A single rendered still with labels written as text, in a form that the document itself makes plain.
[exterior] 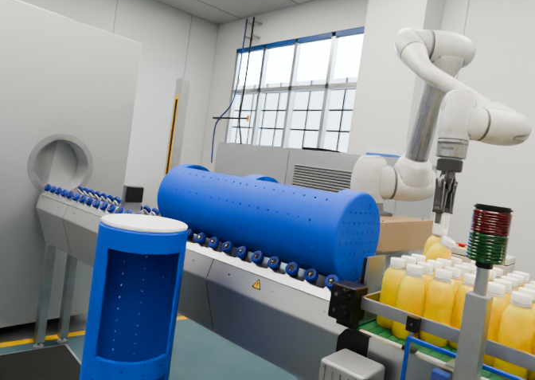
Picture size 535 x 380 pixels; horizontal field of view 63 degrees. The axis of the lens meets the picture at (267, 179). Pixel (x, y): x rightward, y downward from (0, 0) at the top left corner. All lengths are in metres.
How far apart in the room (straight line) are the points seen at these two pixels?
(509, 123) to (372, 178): 0.71
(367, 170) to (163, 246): 1.01
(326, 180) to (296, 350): 2.11
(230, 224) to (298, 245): 0.30
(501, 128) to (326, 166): 2.10
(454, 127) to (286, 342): 0.83
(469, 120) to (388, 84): 3.01
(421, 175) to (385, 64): 2.55
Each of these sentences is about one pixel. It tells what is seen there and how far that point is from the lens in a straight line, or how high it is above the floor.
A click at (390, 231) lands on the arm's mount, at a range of 1.80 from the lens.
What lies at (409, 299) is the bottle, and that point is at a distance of 1.14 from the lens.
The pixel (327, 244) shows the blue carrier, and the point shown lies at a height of 1.07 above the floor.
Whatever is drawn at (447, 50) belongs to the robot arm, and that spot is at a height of 1.82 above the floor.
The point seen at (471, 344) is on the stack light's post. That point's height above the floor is 1.01.
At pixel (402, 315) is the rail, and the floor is 0.97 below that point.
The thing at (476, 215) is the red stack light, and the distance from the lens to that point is 0.85.
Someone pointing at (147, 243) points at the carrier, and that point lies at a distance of 1.37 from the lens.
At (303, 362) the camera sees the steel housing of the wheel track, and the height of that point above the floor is 0.69.
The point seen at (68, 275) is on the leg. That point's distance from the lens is 3.00.
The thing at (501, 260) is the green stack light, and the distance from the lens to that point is 0.85.
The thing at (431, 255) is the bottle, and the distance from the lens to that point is 1.36.
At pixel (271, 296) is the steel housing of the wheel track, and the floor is 0.86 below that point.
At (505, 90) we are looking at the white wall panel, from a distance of 4.22.
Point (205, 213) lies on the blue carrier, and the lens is 1.62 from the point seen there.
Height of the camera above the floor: 1.27
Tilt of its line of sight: 2 degrees down
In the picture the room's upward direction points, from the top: 8 degrees clockwise
